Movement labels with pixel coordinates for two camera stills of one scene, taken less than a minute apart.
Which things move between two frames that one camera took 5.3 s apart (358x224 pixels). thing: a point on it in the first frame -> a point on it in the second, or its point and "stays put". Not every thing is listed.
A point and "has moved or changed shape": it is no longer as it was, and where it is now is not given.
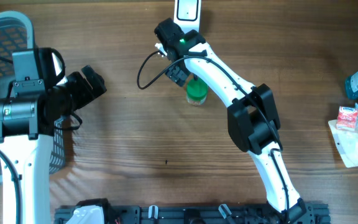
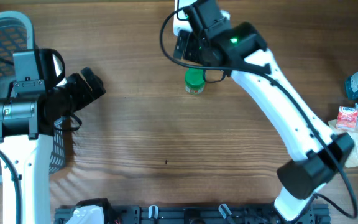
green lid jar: x=196 y=92 has moved or changed shape
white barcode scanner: x=187 y=15 stays put
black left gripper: x=77 y=80 stays put
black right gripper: x=178 y=74 -> x=189 y=53
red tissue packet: x=347 y=118 stays put
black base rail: x=204 y=214 stays put
